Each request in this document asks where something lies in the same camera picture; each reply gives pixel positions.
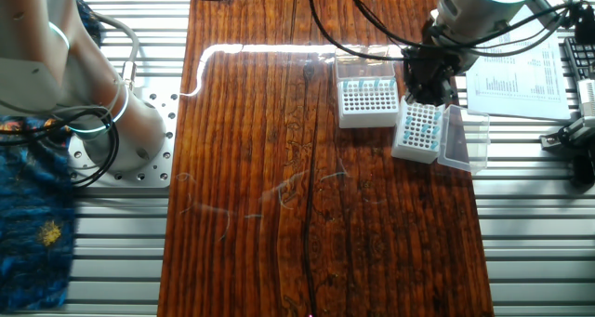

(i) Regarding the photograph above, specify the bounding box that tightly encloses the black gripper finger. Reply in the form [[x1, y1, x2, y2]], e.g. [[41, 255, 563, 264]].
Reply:
[[420, 77, 457, 107], [403, 76, 422, 103]]

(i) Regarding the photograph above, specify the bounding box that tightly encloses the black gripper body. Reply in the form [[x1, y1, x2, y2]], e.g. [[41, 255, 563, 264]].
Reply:
[[402, 46, 469, 82]]

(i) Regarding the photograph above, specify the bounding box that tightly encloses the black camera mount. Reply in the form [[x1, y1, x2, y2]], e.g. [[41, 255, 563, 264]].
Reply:
[[538, 116, 595, 186]]

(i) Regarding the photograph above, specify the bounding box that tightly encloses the clear plastic holder lid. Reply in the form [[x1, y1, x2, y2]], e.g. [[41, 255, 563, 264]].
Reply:
[[436, 104, 491, 174], [333, 46, 397, 82]]

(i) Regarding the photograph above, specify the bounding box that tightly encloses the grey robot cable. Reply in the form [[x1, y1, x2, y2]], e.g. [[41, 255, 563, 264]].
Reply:
[[92, 12, 141, 91]]

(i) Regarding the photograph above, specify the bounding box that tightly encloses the black keyboard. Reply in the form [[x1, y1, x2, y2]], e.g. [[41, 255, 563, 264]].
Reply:
[[562, 35, 595, 82]]

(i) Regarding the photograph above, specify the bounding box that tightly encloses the blue painted cloth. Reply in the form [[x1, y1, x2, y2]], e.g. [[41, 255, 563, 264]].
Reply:
[[0, 0, 104, 311]]

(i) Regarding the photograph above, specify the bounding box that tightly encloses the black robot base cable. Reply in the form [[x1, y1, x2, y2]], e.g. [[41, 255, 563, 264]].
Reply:
[[0, 107, 122, 188]]

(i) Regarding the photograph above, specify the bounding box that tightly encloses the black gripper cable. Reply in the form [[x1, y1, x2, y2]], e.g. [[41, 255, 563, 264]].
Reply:
[[307, 0, 587, 62]]

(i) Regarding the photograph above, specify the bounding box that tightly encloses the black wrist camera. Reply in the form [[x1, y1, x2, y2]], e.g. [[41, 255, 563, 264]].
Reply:
[[569, 3, 595, 46]]

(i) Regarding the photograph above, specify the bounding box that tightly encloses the silver perforated base plate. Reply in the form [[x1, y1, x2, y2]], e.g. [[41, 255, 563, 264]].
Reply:
[[68, 87, 180, 189]]

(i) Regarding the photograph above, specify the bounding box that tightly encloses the brown wooden board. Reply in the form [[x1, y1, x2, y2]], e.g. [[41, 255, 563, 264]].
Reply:
[[156, 0, 495, 317]]

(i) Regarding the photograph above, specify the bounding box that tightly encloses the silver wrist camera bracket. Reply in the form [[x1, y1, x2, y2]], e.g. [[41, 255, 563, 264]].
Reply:
[[529, 0, 574, 20]]

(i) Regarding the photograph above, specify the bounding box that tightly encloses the printed paper sheet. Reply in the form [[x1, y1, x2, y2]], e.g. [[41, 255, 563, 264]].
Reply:
[[466, 7, 572, 122]]

